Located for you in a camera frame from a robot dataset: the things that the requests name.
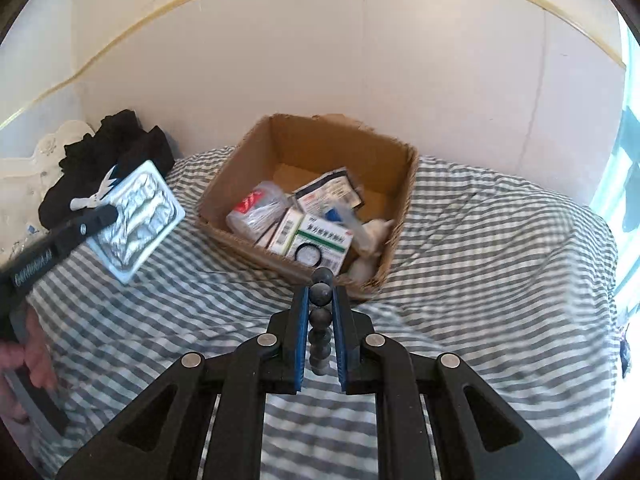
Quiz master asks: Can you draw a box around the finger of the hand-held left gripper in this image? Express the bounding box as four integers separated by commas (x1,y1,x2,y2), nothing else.
47,205,119,257

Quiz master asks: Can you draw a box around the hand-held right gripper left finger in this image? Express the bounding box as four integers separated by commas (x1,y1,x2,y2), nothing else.
55,285,311,480

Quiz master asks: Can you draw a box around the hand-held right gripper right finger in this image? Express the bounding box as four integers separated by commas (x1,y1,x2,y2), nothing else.
331,285,581,480

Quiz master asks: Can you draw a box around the black bead string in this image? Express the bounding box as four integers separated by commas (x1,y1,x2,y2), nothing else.
305,267,335,378

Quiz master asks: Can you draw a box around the silver foil blister pack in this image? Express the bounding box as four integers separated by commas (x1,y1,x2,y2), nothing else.
85,160,187,286

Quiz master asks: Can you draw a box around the green and white medicine box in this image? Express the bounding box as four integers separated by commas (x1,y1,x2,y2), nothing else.
292,215,356,273

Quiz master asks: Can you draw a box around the white tissue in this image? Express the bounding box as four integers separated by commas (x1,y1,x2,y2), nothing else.
357,217,396,261

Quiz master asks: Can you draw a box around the pink and white medicine box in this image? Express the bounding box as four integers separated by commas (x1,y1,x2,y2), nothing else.
267,207,306,256

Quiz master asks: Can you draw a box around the clear plastic bag red print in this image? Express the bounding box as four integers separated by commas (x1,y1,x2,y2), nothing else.
226,182,293,238

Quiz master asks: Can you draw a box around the white medicine packet dark edge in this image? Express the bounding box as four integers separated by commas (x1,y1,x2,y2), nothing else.
292,167,366,216

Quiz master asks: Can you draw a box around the brown cardboard box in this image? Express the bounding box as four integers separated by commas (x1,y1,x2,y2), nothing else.
195,112,420,303

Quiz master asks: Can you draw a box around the person's left hand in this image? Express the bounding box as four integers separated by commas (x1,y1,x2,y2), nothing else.
0,307,58,423

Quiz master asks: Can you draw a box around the black printed clothing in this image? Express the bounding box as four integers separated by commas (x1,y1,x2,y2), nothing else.
39,109,176,231

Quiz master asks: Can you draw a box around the white ornate headboard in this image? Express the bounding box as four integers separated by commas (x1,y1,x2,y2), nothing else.
0,120,96,271

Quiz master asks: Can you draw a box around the grey checked blanket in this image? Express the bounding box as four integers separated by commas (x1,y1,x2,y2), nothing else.
25,145,626,480

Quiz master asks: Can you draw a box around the teal curtain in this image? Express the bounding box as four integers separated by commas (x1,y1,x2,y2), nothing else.
587,20,640,311

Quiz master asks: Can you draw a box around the gold wall trim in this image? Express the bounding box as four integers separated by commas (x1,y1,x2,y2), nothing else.
0,0,628,131

